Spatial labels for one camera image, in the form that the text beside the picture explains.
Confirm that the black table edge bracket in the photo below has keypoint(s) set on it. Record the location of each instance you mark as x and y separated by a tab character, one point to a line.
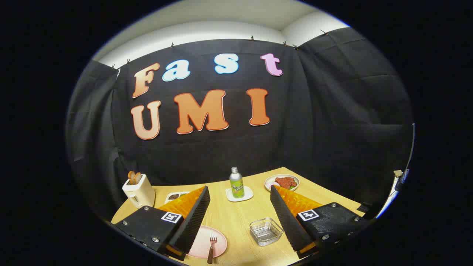
366	207

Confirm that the white oval plate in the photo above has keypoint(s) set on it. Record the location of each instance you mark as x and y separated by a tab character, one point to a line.
269	188

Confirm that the black backdrop cloth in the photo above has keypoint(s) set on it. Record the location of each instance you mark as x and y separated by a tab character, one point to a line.
314	129

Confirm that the white divided snack dish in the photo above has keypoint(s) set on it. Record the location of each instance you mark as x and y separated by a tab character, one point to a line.
167	200

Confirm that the red meat piece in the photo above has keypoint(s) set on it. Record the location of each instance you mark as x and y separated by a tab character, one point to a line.
285	182

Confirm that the pink round plate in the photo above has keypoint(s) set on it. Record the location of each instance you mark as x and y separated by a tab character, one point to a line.
201	240

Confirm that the brown toast slice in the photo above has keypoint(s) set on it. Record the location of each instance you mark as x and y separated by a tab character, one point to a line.
130	178
138	178

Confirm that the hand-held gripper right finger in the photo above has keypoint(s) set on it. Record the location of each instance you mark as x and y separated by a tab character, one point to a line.
286	218

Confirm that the white toaster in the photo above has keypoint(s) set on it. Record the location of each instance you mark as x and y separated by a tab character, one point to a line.
142	192

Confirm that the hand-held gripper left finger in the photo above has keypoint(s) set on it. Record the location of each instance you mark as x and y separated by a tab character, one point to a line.
196	218

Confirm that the white square coaster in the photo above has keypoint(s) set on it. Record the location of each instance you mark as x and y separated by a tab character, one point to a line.
248	194

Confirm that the pile of dark red beans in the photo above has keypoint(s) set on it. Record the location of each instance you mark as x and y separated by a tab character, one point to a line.
173	196

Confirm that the green soda bottle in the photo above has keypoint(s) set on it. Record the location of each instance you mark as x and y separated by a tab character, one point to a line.
236	186

